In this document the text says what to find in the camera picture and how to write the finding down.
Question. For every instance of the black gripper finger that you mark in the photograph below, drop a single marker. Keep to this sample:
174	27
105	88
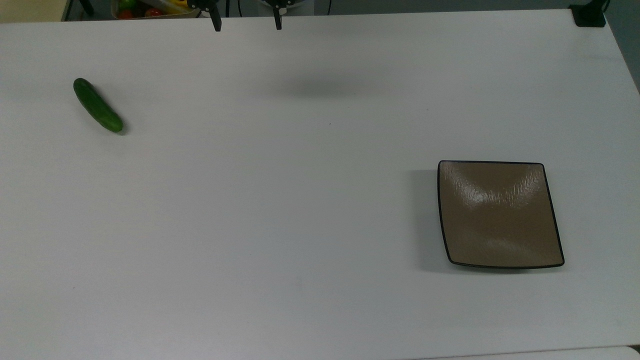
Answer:
277	20
215	20

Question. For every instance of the green cucumber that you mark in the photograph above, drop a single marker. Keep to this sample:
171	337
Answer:
97	105

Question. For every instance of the round white robot base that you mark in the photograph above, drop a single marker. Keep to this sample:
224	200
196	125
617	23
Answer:
300	4

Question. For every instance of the square brown ceramic plate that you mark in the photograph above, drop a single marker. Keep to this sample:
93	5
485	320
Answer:
500	215

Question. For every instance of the yellow toy pepper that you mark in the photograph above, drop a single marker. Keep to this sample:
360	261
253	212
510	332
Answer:
176	5

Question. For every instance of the red toy tomato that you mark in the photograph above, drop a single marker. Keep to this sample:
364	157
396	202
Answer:
153	12
125	14

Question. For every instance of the basket of toy produce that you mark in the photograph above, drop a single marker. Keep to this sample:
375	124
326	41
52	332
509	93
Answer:
150	15

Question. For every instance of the green toy vegetable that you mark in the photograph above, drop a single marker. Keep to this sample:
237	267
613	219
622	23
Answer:
127	4

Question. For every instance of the black stand leg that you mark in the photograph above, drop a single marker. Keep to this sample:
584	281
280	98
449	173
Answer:
86	6

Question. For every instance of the black table clamp mount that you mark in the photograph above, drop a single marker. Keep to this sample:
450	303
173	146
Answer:
588	15

